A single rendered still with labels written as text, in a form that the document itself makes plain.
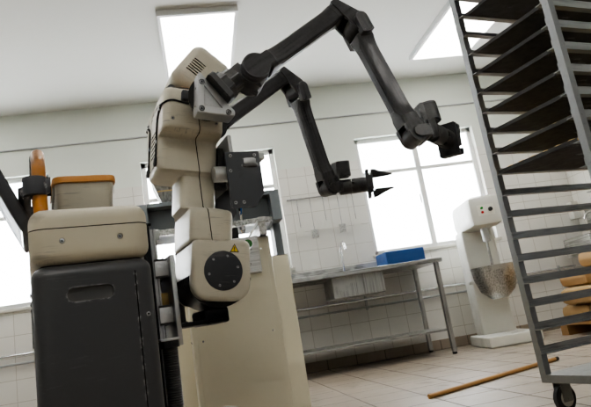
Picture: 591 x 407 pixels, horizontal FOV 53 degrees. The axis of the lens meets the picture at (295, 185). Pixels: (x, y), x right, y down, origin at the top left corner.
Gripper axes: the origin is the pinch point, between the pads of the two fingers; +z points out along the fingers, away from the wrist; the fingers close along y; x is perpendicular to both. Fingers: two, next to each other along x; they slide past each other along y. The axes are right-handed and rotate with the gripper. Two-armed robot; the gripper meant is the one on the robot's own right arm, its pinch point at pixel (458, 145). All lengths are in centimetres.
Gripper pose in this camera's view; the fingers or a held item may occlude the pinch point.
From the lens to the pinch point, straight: 193.5
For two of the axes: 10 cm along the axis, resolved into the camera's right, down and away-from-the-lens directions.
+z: 6.1, 1.4, 7.8
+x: 7.9, -2.3, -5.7
